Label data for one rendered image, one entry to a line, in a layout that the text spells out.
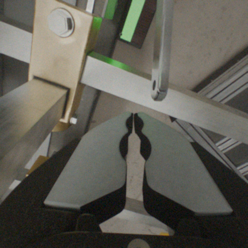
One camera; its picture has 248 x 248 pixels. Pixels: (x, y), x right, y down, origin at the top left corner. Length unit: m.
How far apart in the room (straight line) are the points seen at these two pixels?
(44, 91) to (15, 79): 0.34
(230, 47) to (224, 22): 0.13
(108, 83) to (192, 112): 0.10
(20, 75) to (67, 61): 0.33
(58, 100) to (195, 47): 0.98
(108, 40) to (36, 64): 0.17
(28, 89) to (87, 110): 0.22
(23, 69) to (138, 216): 0.42
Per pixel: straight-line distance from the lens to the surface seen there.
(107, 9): 0.24
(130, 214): 0.38
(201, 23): 1.09
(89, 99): 0.37
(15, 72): 0.51
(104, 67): 0.19
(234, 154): 1.23
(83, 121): 0.39
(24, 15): 0.47
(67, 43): 0.18
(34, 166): 0.34
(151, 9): 0.33
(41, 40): 0.19
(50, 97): 0.17
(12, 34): 0.21
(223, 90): 0.95
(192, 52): 1.09
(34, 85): 0.18
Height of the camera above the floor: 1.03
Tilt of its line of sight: 60 degrees down
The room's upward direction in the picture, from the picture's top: 175 degrees counter-clockwise
